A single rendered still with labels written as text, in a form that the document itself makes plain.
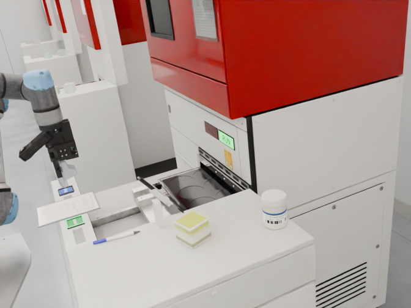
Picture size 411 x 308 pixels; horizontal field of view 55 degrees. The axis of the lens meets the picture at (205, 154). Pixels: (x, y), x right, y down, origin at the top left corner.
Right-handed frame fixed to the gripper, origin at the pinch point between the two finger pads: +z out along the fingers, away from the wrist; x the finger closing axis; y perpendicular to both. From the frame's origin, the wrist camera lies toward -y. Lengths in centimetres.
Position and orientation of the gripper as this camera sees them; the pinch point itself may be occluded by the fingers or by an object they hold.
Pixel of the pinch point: (61, 184)
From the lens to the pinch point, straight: 132.6
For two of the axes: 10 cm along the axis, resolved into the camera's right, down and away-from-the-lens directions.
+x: -4.2, -3.2, 8.5
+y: 9.0, -2.7, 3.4
